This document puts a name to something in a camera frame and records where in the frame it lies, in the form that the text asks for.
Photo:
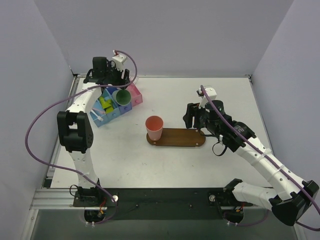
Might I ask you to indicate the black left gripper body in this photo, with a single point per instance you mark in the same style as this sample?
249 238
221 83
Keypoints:
108 77

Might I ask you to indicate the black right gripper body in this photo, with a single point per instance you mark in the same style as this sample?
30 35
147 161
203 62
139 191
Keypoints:
194 117

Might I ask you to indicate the pink plastic cup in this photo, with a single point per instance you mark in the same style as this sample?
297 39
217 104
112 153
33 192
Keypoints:
154 126

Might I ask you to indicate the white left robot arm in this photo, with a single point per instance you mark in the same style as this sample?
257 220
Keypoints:
74 127

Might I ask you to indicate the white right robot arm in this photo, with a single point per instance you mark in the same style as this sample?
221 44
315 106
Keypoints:
289 196

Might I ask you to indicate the yellow green toothpaste tube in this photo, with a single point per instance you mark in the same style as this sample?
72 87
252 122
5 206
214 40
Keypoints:
106 104

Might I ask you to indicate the pink white toothbrush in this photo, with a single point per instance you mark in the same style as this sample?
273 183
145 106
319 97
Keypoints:
97 116

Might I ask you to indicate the oval wooden tray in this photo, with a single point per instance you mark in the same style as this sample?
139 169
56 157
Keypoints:
179 138

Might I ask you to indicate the blue compartment organizer box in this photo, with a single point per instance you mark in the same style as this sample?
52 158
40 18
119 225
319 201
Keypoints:
113 103

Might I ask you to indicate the pink drawer box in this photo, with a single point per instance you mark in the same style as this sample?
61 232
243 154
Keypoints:
136 95

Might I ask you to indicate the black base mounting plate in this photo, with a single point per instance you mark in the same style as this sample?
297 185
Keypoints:
159 204

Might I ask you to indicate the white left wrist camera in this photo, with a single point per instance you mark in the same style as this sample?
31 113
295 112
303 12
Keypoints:
119 60

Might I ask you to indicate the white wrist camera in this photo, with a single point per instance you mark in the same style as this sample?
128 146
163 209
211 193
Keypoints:
207 95
119 60

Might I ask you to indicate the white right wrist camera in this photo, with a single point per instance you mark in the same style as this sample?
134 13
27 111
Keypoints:
207 95

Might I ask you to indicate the aluminium frame rail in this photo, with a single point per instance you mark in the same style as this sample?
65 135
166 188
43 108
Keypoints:
52 199

